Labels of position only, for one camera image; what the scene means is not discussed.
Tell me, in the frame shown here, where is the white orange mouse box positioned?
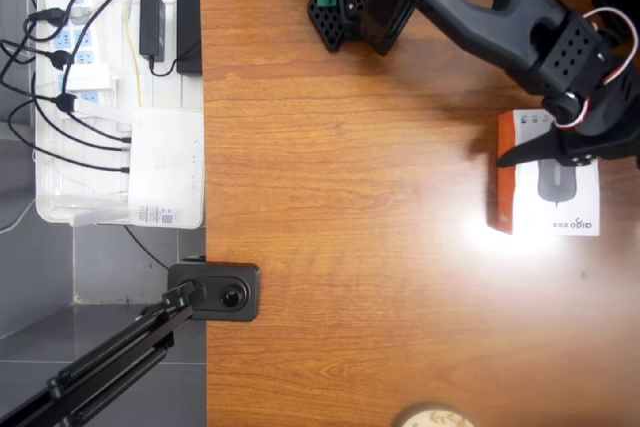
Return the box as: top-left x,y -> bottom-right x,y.
487,109 -> 601,237

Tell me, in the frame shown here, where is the round wooden coaster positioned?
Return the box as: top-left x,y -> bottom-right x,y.
397,401 -> 476,427

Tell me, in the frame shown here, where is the black stand clamp base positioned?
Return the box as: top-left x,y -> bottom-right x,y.
166,257 -> 262,322

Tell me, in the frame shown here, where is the wide black power adapter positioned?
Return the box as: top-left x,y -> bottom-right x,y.
176,0 -> 203,76

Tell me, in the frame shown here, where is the white router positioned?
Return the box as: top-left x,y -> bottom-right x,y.
72,98 -> 206,230

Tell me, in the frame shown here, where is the slim black power adapter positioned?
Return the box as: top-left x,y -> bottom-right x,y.
138,0 -> 167,63

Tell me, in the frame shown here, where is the white charger plug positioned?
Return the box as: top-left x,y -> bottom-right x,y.
65,64 -> 112,93

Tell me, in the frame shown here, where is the white power strip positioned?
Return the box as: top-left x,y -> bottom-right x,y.
42,0 -> 110,118

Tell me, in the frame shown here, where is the white plastic tray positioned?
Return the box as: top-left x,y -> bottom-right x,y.
34,0 -> 214,228

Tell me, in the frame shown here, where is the red white servo cable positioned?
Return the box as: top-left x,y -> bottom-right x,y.
551,6 -> 640,131

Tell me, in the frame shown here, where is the black cable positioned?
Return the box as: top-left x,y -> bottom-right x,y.
123,225 -> 172,271

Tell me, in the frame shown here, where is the thin yellow cable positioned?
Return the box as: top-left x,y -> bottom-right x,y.
124,0 -> 145,109

